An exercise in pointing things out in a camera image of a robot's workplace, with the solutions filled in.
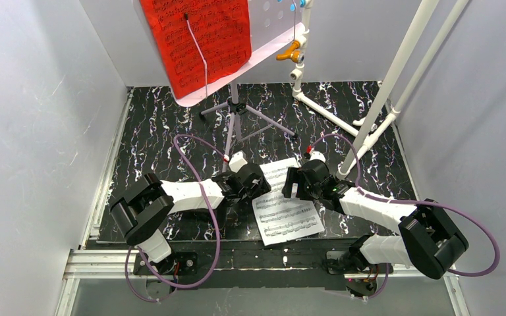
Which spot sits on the white sheet music page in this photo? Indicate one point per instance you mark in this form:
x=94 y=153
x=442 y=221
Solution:
x=280 y=219

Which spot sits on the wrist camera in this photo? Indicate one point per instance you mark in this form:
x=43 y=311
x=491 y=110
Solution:
x=234 y=162
x=313 y=155

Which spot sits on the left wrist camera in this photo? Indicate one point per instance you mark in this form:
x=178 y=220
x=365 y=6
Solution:
x=234 y=162

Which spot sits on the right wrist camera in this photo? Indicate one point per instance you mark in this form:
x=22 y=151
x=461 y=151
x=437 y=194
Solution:
x=313 y=155

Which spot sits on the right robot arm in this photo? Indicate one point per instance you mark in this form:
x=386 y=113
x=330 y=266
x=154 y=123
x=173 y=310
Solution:
x=425 y=237

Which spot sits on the white pvc pipe frame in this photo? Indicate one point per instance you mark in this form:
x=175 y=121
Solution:
x=365 y=139

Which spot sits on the lilac perforated music desk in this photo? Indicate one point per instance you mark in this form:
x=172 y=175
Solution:
x=263 y=45

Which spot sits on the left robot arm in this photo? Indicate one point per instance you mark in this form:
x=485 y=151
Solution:
x=139 y=212

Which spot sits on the lilac folding tripod stand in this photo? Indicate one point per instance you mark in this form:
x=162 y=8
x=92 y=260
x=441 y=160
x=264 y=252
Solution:
x=236 y=109

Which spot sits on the red sheet music page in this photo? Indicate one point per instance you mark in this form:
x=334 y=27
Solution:
x=199 y=42

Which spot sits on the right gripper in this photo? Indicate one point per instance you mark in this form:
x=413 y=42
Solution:
x=290 y=185

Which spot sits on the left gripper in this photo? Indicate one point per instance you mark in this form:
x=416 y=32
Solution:
x=259 y=182

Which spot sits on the blue tap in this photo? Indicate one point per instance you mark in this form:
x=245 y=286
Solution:
x=295 y=4

